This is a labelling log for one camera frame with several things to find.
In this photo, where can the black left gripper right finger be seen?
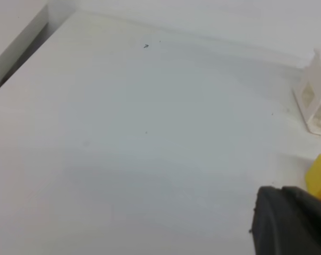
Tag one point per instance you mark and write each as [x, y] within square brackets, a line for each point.
[310, 207]

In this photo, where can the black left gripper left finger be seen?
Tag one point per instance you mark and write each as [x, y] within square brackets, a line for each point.
[276, 227]

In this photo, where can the white test tube rack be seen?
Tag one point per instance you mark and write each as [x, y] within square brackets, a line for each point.
[308, 94]

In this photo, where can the yellow cube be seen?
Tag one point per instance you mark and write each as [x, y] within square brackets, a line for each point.
[313, 178]

